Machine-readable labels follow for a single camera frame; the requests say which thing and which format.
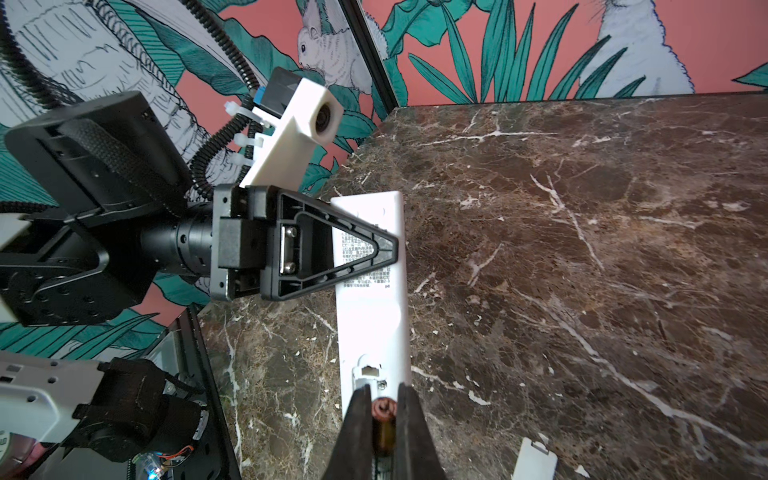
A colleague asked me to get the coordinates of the black front mounting rail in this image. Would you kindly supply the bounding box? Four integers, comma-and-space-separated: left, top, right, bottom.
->
171, 304, 241, 479

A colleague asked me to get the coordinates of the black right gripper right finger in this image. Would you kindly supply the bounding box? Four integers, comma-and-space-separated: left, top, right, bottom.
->
393, 383, 447, 480

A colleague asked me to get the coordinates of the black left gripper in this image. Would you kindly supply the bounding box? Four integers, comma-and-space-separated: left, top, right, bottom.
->
210, 184, 399, 301

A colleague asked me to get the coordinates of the black left frame post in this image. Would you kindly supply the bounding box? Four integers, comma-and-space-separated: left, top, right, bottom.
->
338, 0, 398, 114

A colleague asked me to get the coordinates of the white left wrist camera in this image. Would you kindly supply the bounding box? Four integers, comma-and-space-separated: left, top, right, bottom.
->
225, 67, 344, 191

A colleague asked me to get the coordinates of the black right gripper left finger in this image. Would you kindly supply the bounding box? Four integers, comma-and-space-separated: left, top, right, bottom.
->
322, 385, 373, 480

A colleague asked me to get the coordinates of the white battery cover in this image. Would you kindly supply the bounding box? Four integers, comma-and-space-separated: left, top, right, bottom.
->
511, 437, 558, 480

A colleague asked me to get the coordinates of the gold AA battery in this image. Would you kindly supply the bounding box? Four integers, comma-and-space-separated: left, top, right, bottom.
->
371, 397, 397, 457

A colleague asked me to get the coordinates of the white remote control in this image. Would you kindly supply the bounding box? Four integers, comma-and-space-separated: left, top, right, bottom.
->
331, 190, 415, 480

